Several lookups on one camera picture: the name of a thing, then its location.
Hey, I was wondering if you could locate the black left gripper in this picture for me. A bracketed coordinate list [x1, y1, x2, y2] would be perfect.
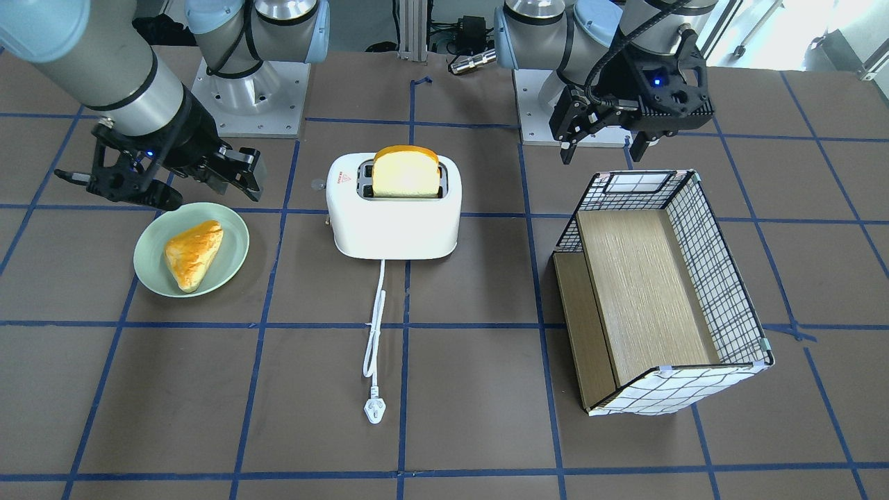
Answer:
[549, 66, 715, 165]

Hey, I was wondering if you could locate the white power cord with plug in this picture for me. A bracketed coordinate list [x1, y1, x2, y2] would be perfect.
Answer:
[361, 258, 388, 425]

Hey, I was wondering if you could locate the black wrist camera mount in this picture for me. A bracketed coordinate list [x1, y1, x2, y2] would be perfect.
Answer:
[53, 117, 175, 206]

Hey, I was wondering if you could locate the light green plate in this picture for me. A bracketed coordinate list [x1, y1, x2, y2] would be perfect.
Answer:
[133, 202, 250, 298]

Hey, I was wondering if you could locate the black power adapter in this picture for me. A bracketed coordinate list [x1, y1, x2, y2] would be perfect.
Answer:
[454, 15, 487, 55]

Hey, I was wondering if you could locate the golden triangular pastry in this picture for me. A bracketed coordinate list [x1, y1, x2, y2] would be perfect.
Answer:
[164, 219, 224, 292]

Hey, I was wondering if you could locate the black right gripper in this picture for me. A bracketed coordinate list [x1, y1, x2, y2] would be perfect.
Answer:
[115, 87, 266, 211]

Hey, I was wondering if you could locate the yellow toast slice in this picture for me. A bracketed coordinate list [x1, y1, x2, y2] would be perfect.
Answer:
[372, 144, 441, 197]

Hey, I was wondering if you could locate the aluminium frame post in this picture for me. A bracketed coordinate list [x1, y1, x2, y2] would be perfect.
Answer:
[393, 1, 431, 63]

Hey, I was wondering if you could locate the white two-slot toaster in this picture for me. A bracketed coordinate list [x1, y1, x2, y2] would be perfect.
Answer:
[325, 152, 463, 260]

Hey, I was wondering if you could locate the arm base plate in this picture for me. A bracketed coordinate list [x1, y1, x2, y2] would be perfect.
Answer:
[512, 68, 633, 148]
[191, 60, 312, 139]

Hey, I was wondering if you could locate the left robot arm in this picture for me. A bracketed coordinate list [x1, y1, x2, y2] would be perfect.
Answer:
[495, 1, 715, 165]

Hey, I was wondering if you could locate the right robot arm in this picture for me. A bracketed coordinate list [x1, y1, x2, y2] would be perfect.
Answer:
[2, 1, 330, 211]

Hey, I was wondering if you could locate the wire and wood basket shelf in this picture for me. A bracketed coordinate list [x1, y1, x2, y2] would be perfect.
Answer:
[551, 169, 776, 417]

